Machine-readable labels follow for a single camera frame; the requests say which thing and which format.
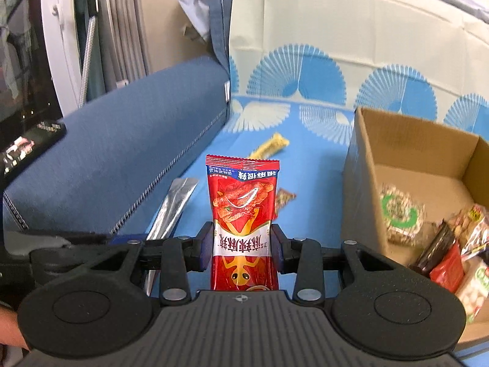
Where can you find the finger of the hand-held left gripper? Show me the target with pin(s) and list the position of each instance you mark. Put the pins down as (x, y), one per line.
(128, 240)

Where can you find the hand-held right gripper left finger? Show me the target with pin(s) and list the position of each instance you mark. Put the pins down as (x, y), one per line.
(208, 250)

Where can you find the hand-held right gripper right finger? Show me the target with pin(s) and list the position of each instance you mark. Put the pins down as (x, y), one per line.
(276, 250)

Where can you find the large red snack packet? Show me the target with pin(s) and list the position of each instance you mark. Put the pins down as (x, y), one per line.
(244, 214)

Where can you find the cardboard box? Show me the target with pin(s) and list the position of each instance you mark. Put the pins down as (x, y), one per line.
(366, 198)

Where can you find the black snack packet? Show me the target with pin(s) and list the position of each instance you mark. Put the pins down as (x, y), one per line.
(435, 248)

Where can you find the small plain red snack packet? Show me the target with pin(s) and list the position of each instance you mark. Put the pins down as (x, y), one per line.
(447, 269)

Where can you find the clear biscuit snack packet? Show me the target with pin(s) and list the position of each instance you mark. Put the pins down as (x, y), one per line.
(472, 229)

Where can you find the person's left hand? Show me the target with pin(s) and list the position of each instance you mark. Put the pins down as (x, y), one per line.
(9, 328)

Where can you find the small gold red candy packet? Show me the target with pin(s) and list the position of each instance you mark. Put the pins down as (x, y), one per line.
(284, 200)

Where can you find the silver snack packet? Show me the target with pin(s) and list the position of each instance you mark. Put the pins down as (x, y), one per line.
(174, 208)

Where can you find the yellow snack bar packet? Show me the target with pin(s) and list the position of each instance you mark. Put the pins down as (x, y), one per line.
(269, 147)

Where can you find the green white snack packet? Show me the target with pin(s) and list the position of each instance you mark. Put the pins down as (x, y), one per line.
(401, 214)

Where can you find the blue white printed mat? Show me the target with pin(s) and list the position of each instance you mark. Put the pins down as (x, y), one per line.
(305, 84)

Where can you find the dark glass door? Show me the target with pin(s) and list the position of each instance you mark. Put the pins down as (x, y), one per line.
(23, 65)

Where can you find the metal pole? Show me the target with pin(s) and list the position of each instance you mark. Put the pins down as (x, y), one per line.
(88, 57)

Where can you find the grey curtain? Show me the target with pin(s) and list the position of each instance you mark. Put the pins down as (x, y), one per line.
(122, 19)

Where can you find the white door frame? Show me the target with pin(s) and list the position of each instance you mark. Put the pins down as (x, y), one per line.
(63, 26)

